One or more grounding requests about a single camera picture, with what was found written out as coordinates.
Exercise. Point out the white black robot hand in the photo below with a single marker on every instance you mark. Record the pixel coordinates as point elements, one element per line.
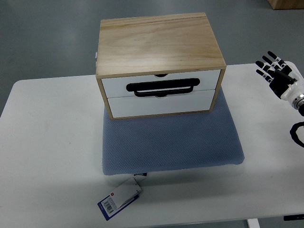
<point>284,80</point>

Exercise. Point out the white and blue tag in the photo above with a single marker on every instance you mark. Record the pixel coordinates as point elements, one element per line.
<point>119,198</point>

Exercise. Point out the wooden drawer cabinet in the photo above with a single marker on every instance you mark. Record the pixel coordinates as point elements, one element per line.
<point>157,45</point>

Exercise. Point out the white top drawer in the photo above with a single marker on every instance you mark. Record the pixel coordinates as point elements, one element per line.
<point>116,87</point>

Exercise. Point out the white bottom drawer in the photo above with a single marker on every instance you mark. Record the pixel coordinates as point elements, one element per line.
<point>141,106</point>

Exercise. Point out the cardboard box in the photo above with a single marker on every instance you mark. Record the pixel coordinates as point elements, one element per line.
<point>286,4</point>

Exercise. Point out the black table control panel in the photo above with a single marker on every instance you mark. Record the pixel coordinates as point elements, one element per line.
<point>294,217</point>

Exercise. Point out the white table leg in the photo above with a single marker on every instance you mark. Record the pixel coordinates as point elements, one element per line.
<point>253,223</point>

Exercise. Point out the white drawer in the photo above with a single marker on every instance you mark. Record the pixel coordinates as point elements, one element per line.
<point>116,87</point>
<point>141,106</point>

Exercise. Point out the black drawer handle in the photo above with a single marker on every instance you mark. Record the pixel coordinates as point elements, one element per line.
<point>163,88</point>

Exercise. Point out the blue cushion pad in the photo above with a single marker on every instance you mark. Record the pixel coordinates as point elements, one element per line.
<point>173,142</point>

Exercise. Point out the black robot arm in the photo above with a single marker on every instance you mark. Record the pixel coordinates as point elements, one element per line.
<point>299,103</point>

